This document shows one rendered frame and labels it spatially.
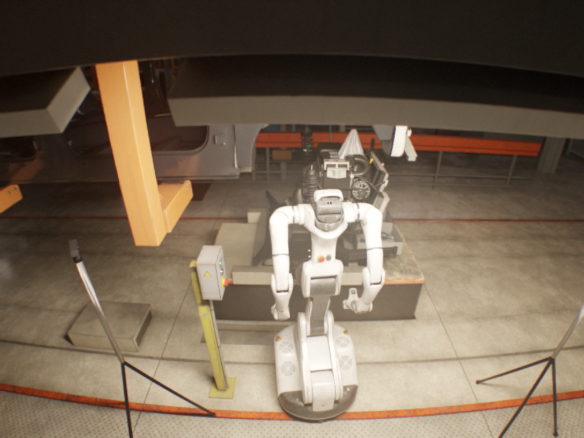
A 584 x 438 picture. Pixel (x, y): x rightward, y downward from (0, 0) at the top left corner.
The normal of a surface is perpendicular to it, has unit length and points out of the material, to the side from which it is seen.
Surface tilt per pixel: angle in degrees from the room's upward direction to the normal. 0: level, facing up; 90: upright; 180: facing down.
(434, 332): 0
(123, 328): 0
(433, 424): 0
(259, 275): 90
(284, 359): 38
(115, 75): 90
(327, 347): 23
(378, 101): 117
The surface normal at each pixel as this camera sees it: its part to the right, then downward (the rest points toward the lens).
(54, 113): 1.00, 0.00
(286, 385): 0.07, -0.40
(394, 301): -0.01, 0.49
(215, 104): -0.01, 0.83
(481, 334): 0.00, -0.87
